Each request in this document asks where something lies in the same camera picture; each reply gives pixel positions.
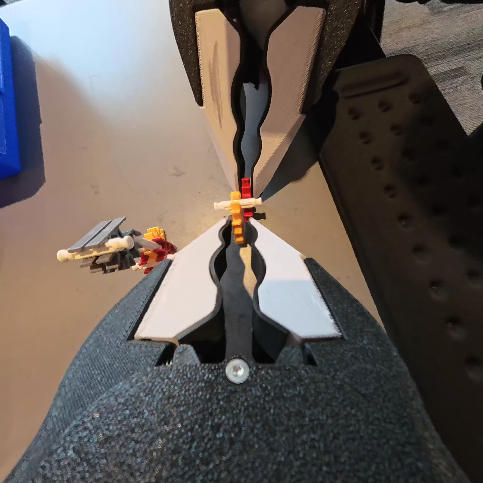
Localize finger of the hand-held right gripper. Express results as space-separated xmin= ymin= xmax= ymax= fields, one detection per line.
xmin=194 ymin=10 xmax=243 ymax=192
xmin=252 ymin=5 xmax=328 ymax=195

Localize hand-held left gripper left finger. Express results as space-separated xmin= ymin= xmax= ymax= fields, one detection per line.
xmin=134 ymin=218 xmax=232 ymax=341

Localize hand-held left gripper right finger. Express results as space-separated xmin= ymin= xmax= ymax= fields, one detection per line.
xmin=247 ymin=219 xmax=343 ymax=341

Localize small red toy assembly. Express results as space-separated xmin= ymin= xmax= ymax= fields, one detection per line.
xmin=132 ymin=226 xmax=178 ymax=274

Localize yellow fan connector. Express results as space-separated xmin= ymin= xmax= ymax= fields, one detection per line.
xmin=230 ymin=191 xmax=248 ymax=245

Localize short white toy rod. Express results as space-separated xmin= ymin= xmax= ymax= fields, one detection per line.
xmin=214 ymin=197 xmax=264 ymax=211

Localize red fan connector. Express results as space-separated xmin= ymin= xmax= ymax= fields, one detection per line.
xmin=240 ymin=177 xmax=265 ymax=222

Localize black perforated tray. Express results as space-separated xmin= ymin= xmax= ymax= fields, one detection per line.
xmin=318 ymin=54 xmax=483 ymax=483

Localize small blue plastic bin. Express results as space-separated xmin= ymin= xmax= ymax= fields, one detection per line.
xmin=0 ymin=17 xmax=22 ymax=179

